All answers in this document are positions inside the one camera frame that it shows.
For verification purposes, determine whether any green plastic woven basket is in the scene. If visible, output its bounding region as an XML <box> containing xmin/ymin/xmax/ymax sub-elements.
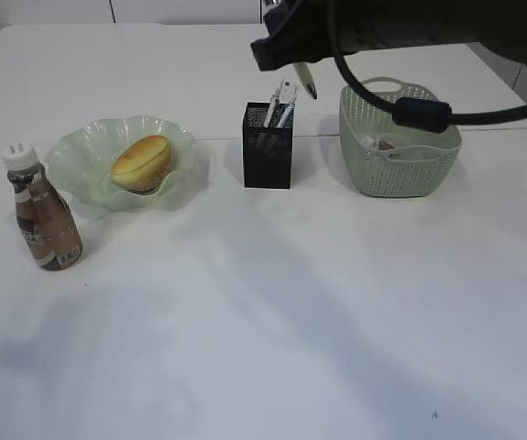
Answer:
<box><xmin>339</xmin><ymin>85</ymin><xmax>462</xmax><ymax>198</ymax></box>

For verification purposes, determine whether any blue grip pen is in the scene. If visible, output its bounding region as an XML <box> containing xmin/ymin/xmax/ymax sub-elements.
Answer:
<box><xmin>277</xmin><ymin>103</ymin><xmax>294</xmax><ymax>128</ymax></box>

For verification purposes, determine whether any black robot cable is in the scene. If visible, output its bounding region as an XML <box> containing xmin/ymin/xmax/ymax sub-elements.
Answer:
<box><xmin>326</xmin><ymin>0</ymin><xmax>527</xmax><ymax>135</ymax></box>

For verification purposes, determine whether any green wavy glass plate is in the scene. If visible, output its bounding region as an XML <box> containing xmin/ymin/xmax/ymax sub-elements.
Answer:
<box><xmin>45</xmin><ymin>115</ymin><xmax>195</xmax><ymax>215</ymax></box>

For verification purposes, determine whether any beige grip ballpoint pen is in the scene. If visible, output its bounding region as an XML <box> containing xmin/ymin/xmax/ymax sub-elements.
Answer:
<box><xmin>293</xmin><ymin>62</ymin><xmax>318</xmax><ymax>100</ymax></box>

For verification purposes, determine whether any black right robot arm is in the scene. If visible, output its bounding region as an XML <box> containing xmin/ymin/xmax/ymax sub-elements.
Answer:
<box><xmin>250</xmin><ymin>0</ymin><xmax>527</xmax><ymax>71</ymax></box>

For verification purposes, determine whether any brown bread loaf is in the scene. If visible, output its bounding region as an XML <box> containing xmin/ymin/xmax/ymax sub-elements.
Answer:
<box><xmin>110</xmin><ymin>135</ymin><xmax>171</xmax><ymax>193</ymax></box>

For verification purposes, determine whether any brown coffee drink bottle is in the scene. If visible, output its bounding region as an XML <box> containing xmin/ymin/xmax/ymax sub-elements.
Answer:
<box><xmin>2</xmin><ymin>143</ymin><xmax>83</xmax><ymax>271</ymax></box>

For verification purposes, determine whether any grey grip ballpoint pen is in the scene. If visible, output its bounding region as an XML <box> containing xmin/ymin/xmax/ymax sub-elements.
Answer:
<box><xmin>262</xmin><ymin>88</ymin><xmax>280</xmax><ymax>128</ymax></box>

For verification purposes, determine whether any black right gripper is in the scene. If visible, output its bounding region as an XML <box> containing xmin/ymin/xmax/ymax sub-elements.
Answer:
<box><xmin>250</xmin><ymin>1</ymin><xmax>382</xmax><ymax>72</ymax></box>

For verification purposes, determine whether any clear plastic ruler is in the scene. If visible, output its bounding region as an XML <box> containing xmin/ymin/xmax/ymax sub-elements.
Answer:
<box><xmin>278</xmin><ymin>80</ymin><xmax>300</xmax><ymax>105</ymax></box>

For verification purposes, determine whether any small grey paper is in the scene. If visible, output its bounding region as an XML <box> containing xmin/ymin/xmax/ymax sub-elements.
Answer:
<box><xmin>378</xmin><ymin>138</ymin><xmax>395</xmax><ymax>150</ymax></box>

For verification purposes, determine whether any black mesh pen holder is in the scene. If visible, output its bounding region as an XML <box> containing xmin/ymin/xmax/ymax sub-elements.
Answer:
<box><xmin>242</xmin><ymin>102</ymin><xmax>294</xmax><ymax>190</ymax></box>

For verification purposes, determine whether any white paper ball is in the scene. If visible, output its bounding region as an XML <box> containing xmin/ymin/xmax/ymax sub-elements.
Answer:
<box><xmin>360</xmin><ymin>136</ymin><xmax>381</xmax><ymax>150</ymax></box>

